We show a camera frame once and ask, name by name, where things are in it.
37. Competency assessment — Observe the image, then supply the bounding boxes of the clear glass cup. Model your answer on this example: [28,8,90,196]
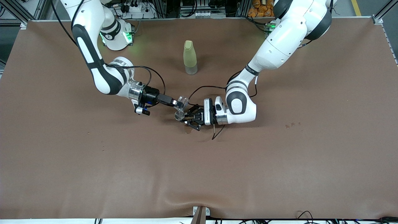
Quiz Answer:
[174,96,189,111]

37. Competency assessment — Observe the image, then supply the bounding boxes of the brown table cloth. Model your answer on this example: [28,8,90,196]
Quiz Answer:
[0,17,398,220]

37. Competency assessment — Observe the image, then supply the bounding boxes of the yellow-green bottle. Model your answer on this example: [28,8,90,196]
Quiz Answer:
[183,40,198,75]

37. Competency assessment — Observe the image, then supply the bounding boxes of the white power strip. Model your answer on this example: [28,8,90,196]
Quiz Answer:
[121,2,156,19]

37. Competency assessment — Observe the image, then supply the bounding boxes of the grey connector strip device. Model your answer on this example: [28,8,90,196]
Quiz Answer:
[180,9,226,18]

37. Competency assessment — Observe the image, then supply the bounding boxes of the orange snack packs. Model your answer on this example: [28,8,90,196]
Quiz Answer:
[248,0,275,17]

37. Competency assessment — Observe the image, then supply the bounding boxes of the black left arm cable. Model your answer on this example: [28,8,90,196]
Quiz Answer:
[187,70,258,140]

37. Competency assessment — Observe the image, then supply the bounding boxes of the metal table edge bracket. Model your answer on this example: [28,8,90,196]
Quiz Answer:
[193,206,210,224]

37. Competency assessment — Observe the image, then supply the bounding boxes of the aluminium frame post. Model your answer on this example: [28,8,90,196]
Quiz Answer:
[372,0,398,25]
[0,0,50,29]

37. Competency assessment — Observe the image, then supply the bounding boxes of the black looped floor cable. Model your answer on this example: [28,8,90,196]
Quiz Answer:
[297,211,314,224]

